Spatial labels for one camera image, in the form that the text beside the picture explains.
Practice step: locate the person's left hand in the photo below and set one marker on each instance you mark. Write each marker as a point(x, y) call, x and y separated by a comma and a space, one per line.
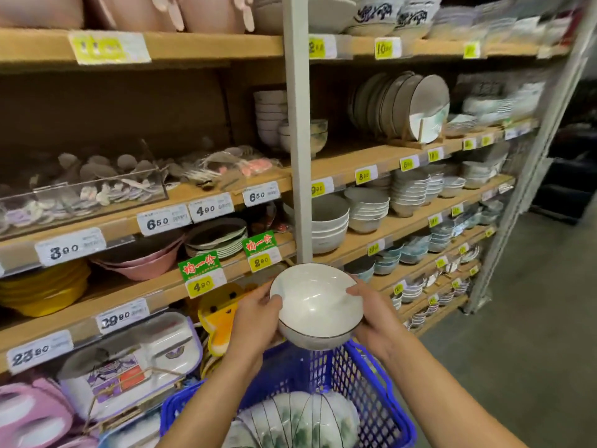
point(254, 326)

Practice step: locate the person's right hand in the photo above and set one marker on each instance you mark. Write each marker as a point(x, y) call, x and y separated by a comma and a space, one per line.
point(380, 326)

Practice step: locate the blue shopping basket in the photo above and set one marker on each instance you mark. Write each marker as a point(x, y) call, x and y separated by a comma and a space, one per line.
point(364, 382)

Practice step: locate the nested row of floral bowls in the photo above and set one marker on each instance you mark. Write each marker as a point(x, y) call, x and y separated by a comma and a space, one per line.
point(298, 419)

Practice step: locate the medium floral bowls stack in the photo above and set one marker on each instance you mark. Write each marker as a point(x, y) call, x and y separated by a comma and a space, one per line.
point(319, 144)

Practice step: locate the person's right forearm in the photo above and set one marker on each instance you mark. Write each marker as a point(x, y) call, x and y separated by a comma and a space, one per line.
point(443, 401)

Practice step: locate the person's left forearm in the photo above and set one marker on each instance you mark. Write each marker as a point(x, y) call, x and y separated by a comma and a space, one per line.
point(210, 405)

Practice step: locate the row of blue grey bowls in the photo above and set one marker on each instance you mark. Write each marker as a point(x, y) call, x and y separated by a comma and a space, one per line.
point(438, 237)

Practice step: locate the stack of large white bowls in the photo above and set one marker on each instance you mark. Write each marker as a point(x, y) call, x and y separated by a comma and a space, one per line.
point(329, 228)

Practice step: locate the stack of large white dishes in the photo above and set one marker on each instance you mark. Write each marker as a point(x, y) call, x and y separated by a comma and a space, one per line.
point(331, 13)

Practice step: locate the yellow bear divided plate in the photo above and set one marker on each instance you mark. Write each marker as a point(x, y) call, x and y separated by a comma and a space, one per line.
point(219, 317)

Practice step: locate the green sign price tag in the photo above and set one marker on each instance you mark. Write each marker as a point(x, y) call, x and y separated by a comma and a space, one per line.
point(261, 261)
point(200, 284)

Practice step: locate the white divided kids plate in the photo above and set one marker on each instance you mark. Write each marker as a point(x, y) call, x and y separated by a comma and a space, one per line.
point(163, 340)

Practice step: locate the stack of pale green plates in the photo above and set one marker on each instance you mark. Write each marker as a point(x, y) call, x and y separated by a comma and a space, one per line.
point(214, 237)

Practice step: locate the white price tag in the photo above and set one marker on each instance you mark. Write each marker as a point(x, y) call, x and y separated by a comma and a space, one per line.
point(261, 195)
point(70, 247)
point(39, 352)
point(163, 220)
point(121, 317)
point(210, 208)

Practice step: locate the bundle of pink ceramic spoons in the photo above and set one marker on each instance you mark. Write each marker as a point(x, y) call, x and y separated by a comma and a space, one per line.
point(256, 167)

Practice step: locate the blue divided kids plate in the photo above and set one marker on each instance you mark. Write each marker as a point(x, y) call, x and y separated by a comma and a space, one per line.
point(135, 433)

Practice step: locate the wooden plate rack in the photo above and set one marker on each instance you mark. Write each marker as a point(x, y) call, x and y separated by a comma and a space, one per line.
point(420, 143)

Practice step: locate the clear box of spoons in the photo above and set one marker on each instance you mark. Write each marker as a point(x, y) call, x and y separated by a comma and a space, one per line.
point(70, 200)

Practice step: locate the row of black-rimmed floral plates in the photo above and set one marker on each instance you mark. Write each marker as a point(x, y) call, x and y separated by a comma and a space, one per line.
point(426, 107)

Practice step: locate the dark display rack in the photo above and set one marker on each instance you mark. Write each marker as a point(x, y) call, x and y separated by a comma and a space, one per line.
point(569, 181)

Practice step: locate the pink divided kids plate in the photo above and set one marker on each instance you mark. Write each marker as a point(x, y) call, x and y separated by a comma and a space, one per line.
point(32, 415)

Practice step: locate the blue patterned white bowl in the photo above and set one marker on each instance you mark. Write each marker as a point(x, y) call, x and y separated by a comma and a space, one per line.
point(373, 16)
point(415, 18)

